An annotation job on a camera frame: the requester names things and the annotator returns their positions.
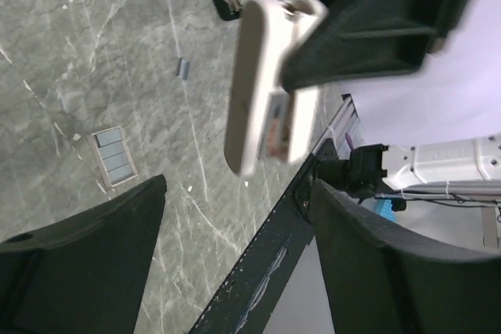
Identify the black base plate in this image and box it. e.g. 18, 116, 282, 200
189, 138, 338, 334

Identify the small loose staple strip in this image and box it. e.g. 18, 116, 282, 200
177, 57, 190, 81

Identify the grey staple tray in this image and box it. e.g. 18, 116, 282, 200
86, 126, 138, 189

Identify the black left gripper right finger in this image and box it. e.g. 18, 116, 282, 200
310, 180, 500, 333

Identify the aluminium rail frame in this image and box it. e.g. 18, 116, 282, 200
312, 95, 365, 159

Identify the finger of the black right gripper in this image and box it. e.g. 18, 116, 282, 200
282, 0, 468, 92

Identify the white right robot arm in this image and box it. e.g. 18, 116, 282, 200
281, 0, 500, 198

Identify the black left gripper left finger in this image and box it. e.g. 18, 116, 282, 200
1, 175, 167, 333

